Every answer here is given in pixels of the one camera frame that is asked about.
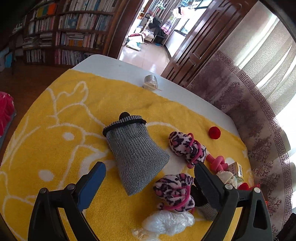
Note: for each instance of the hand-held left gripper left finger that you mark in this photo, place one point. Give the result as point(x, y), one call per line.
point(91, 185)

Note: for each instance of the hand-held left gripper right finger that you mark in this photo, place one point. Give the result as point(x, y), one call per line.
point(208, 185)

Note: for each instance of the grey knit sock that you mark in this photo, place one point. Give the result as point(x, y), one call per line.
point(209, 212)
point(136, 157)

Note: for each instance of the red pompom ball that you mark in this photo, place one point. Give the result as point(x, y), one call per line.
point(214, 132)
point(244, 186)

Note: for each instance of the leopard print scrunchie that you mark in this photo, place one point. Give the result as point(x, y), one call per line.
point(180, 143)
point(171, 185)

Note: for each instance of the clear plastic bag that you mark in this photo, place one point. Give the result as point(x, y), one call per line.
point(166, 222)

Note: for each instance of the cream cloth ball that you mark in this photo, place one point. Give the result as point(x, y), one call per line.
point(227, 177)

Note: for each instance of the pink foam twist roller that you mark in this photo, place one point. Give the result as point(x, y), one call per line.
point(218, 163)

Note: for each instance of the small beige carton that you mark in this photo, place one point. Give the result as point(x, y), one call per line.
point(235, 170)

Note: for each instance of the yellow patterned towel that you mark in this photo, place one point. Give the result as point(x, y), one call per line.
point(69, 104)

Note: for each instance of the patterned beige curtain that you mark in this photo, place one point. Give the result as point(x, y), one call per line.
point(242, 92)

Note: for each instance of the red cloth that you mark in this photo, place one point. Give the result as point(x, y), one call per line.
point(5, 109)

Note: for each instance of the brown wooden door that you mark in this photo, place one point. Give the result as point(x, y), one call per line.
point(122, 27)
point(196, 46)

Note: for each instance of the wooden bookshelf with books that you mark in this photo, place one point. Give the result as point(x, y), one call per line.
point(76, 23)

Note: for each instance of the dark clothing pile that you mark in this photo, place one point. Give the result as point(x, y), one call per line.
point(158, 26)

